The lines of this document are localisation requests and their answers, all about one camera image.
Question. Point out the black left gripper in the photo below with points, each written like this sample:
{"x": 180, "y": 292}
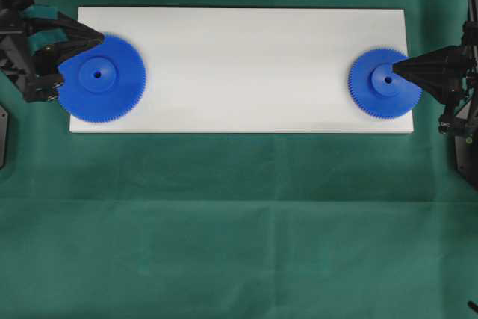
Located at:
{"x": 55, "y": 39}

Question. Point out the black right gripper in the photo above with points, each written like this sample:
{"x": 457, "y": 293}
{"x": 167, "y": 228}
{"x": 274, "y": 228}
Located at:
{"x": 424, "y": 70}

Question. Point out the small blue gear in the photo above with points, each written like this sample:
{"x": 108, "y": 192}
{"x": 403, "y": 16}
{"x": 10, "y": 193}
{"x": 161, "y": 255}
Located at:
{"x": 377, "y": 89}

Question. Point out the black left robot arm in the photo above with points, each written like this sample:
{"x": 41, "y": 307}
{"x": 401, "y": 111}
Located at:
{"x": 35, "y": 40}

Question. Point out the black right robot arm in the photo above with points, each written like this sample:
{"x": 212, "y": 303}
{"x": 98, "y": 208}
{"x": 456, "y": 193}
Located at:
{"x": 459, "y": 120}

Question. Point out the large blue gear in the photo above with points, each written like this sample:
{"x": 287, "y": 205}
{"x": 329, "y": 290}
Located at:
{"x": 103, "y": 83}

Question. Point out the white rectangular board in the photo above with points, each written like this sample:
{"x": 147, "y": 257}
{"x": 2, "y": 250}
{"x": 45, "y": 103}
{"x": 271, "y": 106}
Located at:
{"x": 248, "y": 70}

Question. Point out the green table cloth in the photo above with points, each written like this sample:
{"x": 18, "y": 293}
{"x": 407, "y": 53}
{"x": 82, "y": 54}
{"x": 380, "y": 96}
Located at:
{"x": 240, "y": 225}

